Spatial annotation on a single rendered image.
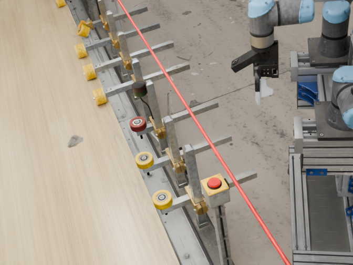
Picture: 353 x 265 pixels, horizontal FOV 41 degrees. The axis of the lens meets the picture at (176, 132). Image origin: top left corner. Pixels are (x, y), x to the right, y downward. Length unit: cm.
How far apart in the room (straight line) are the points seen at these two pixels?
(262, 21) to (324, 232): 145
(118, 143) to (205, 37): 253
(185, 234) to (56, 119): 88
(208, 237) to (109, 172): 51
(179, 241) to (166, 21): 315
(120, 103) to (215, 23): 208
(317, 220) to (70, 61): 166
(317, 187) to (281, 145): 63
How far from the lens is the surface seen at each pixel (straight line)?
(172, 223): 220
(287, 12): 148
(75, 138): 231
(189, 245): 211
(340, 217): 271
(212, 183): 150
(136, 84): 212
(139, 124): 226
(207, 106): 236
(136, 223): 187
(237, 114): 362
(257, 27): 149
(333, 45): 231
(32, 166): 227
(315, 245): 259
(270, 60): 158
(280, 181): 313
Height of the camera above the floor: 236
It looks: 42 degrees down
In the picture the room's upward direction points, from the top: 12 degrees counter-clockwise
